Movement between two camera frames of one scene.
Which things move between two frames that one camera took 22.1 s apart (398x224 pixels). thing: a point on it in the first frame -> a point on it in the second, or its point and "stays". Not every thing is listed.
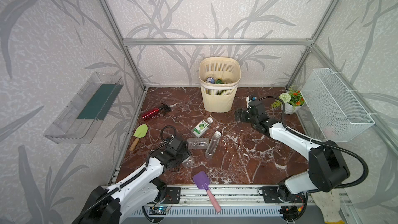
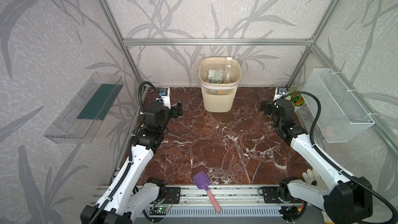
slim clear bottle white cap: (213, 145) -> (219, 75)
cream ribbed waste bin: (219, 98) stays
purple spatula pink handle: (202, 181) stays
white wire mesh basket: (337, 112) stays
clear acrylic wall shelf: (79, 123) stays
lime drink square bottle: (202, 127) -> (211, 73)
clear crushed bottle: (198, 143) -> (228, 75)
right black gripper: (244, 115) -> (264, 106)
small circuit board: (158, 210) stays
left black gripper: (184, 157) -> (179, 109)
